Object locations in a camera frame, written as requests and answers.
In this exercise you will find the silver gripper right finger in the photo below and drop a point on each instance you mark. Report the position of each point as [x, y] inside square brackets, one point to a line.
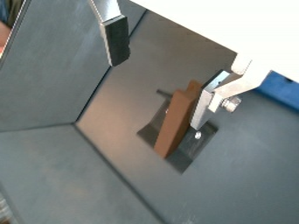
[221, 89]

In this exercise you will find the brown arch block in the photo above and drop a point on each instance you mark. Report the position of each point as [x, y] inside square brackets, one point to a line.
[177, 121]

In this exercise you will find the dark grey fixture bracket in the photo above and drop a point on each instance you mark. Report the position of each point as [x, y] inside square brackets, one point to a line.
[193, 143]

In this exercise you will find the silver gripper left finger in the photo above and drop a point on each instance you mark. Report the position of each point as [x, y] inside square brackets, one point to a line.
[114, 30]

